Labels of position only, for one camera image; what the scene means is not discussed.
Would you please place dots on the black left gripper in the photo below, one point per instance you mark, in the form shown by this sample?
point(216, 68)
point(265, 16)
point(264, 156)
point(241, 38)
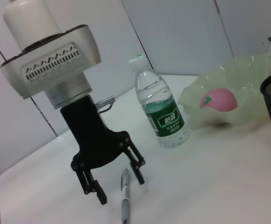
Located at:
point(93, 140)

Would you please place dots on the silver ballpoint pen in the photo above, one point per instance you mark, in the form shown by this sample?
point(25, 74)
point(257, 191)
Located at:
point(125, 198)

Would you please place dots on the clear green-label water bottle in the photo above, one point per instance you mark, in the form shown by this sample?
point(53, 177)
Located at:
point(168, 121)

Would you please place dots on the pink toy peach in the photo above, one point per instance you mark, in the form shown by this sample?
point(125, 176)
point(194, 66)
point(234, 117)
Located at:
point(222, 100)

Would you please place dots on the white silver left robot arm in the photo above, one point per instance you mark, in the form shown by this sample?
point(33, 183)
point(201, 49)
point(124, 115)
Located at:
point(32, 23)

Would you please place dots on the translucent green fruit bowl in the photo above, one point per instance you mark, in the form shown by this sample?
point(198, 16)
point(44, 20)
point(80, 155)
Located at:
point(247, 77)

